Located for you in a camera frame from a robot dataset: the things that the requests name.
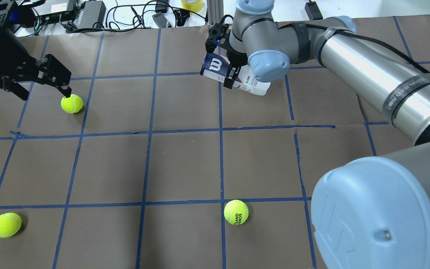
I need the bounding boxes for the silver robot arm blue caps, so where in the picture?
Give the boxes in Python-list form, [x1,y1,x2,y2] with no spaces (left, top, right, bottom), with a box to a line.
[220,35,430,269]

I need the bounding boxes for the yellow tape roll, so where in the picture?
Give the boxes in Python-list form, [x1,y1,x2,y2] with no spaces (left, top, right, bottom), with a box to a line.
[181,0,204,13]

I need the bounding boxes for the aluminium frame post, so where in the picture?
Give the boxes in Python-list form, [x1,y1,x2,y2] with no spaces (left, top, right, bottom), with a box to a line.
[206,0,224,26]

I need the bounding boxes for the brown paper table cover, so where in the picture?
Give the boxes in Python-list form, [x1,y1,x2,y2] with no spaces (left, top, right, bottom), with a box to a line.
[0,13,430,269]

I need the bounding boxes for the yellow tennis ball near base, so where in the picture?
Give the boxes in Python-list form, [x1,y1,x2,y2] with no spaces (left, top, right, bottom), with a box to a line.
[61,94,84,114]

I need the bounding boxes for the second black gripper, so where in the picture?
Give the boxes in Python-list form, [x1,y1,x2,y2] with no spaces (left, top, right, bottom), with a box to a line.
[0,25,72,101]

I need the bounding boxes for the yellow tennis ball centre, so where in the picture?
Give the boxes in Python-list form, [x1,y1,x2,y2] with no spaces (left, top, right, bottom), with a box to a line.
[0,213,22,238]

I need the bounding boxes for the yellow tennis ball Roland Garros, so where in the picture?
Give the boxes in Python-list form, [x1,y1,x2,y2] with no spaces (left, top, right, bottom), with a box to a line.
[223,200,249,225]

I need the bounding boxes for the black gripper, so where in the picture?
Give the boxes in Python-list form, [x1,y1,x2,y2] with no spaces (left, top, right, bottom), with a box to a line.
[223,37,248,89]

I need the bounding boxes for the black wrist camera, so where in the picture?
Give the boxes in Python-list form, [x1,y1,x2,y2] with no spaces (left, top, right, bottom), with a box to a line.
[205,23,231,54]

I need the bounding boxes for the black power brick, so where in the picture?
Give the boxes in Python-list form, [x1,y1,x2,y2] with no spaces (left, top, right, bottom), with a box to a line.
[77,0,106,29]

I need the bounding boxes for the white blue tennis ball can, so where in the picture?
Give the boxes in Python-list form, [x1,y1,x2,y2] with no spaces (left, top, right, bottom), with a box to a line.
[200,53,271,96]

